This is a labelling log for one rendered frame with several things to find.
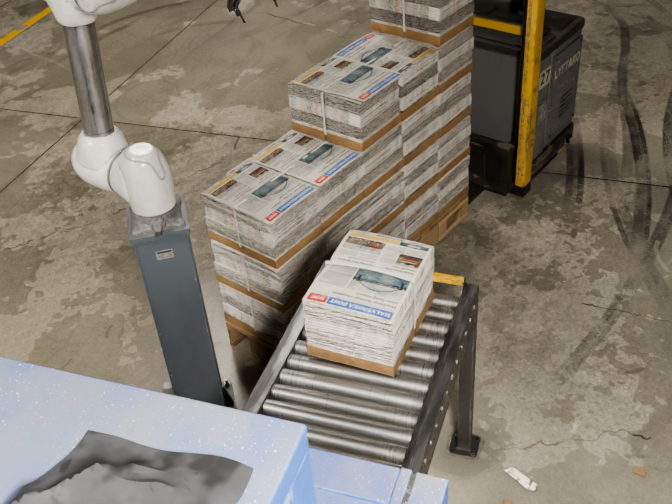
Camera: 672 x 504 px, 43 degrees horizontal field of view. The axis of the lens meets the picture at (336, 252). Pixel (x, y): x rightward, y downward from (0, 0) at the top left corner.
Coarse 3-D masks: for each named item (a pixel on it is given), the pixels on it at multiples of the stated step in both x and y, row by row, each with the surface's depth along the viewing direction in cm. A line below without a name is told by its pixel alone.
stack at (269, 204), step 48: (288, 144) 359; (336, 144) 358; (384, 144) 362; (432, 144) 396; (240, 192) 333; (288, 192) 330; (336, 192) 345; (384, 192) 374; (432, 192) 411; (240, 240) 334; (288, 240) 329; (336, 240) 356; (432, 240) 429; (288, 288) 340; (240, 336) 385
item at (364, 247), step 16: (352, 240) 269; (368, 240) 268; (384, 240) 268; (400, 240) 267; (336, 256) 264; (352, 256) 263; (368, 256) 262; (384, 256) 262; (400, 256) 261; (416, 256) 261; (432, 256) 266; (416, 272) 255; (432, 272) 270; (432, 288) 275; (416, 304) 262
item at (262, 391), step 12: (324, 264) 298; (300, 312) 279; (300, 324) 274; (288, 336) 270; (300, 336) 272; (276, 348) 266; (288, 348) 266; (276, 360) 262; (264, 372) 258; (276, 372) 258; (264, 384) 254; (252, 396) 251; (264, 396) 250; (252, 408) 247
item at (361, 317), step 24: (312, 288) 251; (336, 288) 251; (360, 288) 250; (384, 288) 250; (408, 288) 249; (312, 312) 250; (336, 312) 246; (360, 312) 242; (384, 312) 242; (408, 312) 253; (312, 336) 257; (336, 336) 253; (360, 336) 248; (384, 336) 244; (408, 336) 259; (384, 360) 250
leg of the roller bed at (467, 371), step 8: (472, 336) 291; (472, 344) 294; (472, 352) 296; (464, 360) 300; (472, 360) 298; (464, 368) 302; (472, 368) 301; (464, 376) 304; (472, 376) 303; (464, 384) 307; (472, 384) 306; (464, 392) 310; (472, 392) 310; (464, 400) 312; (472, 400) 313; (464, 408) 315; (472, 408) 317; (464, 416) 317; (472, 416) 320; (464, 424) 320; (472, 424) 324; (464, 432) 323; (464, 440) 326; (456, 448) 330; (464, 448) 328
